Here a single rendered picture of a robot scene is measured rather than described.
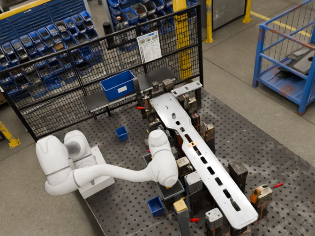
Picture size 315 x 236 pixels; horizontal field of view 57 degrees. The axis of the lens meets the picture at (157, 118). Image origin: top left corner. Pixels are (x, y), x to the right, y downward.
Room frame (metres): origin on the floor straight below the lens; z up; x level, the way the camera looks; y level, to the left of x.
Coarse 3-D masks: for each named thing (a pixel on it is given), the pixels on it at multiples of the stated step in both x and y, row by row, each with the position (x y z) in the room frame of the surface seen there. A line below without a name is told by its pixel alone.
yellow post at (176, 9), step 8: (176, 0) 2.52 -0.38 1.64; (184, 0) 2.54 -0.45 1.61; (176, 8) 2.53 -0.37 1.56; (184, 8) 2.54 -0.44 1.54; (176, 16) 2.55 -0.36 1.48; (184, 16) 2.54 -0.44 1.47; (184, 24) 2.53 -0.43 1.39; (176, 32) 2.59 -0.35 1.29; (184, 40) 2.53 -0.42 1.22; (184, 56) 2.53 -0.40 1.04; (184, 72) 2.52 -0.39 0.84
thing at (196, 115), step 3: (195, 114) 1.72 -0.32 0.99; (198, 114) 1.71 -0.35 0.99; (192, 117) 1.69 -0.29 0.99; (195, 117) 1.68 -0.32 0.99; (198, 117) 1.68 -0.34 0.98; (192, 120) 1.69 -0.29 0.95; (195, 120) 1.68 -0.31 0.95; (198, 120) 1.68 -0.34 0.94; (192, 123) 1.70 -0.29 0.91; (195, 123) 1.68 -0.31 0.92; (198, 123) 1.68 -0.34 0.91; (195, 126) 1.67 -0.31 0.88; (198, 126) 1.69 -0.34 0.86; (195, 129) 1.68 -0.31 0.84; (198, 129) 1.69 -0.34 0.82; (198, 132) 1.69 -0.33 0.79
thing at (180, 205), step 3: (177, 201) 0.86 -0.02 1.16; (180, 201) 0.86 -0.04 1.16; (183, 201) 0.86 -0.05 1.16; (174, 204) 0.85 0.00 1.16; (177, 204) 0.85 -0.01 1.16; (180, 204) 0.84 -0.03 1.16; (183, 204) 0.84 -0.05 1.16; (177, 207) 0.83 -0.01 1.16; (180, 207) 0.82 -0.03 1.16; (183, 207) 0.82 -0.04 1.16; (186, 207) 0.82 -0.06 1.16; (177, 210) 0.81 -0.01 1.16; (180, 210) 0.81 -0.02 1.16
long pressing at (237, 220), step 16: (160, 96) 2.02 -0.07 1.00; (160, 112) 1.81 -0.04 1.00; (176, 112) 1.77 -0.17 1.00; (176, 128) 1.59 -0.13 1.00; (192, 128) 1.56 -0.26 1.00; (192, 160) 1.25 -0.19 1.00; (208, 160) 1.22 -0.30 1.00; (208, 176) 1.09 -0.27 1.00; (224, 176) 1.07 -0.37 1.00; (240, 192) 0.92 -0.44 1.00; (224, 208) 0.84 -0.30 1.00; (240, 208) 0.82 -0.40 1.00; (240, 224) 0.72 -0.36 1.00
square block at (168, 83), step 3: (165, 81) 2.15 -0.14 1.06; (168, 81) 2.14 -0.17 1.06; (171, 81) 2.13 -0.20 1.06; (165, 84) 2.11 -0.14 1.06; (168, 84) 2.11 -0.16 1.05; (171, 84) 2.11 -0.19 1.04; (165, 87) 2.10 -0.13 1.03; (168, 87) 2.11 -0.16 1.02; (171, 87) 2.11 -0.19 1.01; (165, 90) 2.13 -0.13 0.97; (168, 90) 2.11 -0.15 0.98
